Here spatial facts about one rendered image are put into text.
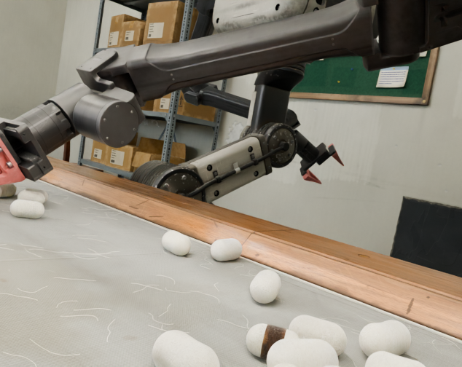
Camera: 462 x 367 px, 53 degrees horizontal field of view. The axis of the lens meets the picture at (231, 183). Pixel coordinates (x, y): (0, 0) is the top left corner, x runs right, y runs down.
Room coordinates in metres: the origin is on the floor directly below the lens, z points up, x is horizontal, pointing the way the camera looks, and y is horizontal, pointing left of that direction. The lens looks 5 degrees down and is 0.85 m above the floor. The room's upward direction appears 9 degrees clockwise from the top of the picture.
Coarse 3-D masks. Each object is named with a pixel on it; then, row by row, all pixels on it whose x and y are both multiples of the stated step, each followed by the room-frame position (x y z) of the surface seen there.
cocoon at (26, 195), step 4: (20, 192) 0.55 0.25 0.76; (24, 192) 0.55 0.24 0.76; (28, 192) 0.55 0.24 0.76; (32, 192) 0.55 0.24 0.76; (36, 192) 0.56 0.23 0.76; (20, 196) 0.55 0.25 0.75; (24, 196) 0.55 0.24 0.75; (28, 196) 0.55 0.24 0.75; (32, 196) 0.55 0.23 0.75; (36, 196) 0.55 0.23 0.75; (40, 196) 0.55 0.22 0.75; (28, 200) 0.55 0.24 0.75; (32, 200) 0.55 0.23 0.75; (36, 200) 0.55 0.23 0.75; (40, 200) 0.55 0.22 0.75; (44, 200) 0.56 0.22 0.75
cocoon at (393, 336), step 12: (372, 324) 0.27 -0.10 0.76; (384, 324) 0.27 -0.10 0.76; (396, 324) 0.28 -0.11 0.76; (360, 336) 0.27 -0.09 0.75; (372, 336) 0.26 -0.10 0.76; (384, 336) 0.26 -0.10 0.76; (396, 336) 0.27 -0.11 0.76; (408, 336) 0.27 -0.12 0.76; (372, 348) 0.26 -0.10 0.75; (384, 348) 0.26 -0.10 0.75; (396, 348) 0.27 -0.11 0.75; (408, 348) 0.27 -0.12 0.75
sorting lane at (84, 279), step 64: (64, 192) 0.70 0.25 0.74; (0, 256) 0.34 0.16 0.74; (64, 256) 0.37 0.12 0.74; (128, 256) 0.40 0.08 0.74; (192, 256) 0.44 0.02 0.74; (0, 320) 0.24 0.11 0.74; (64, 320) 0.25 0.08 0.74; (128, 320) 0.27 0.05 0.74; (192, 320) 0.28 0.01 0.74; (256, 320) 0.30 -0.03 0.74; (384, 320) 0.34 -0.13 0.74
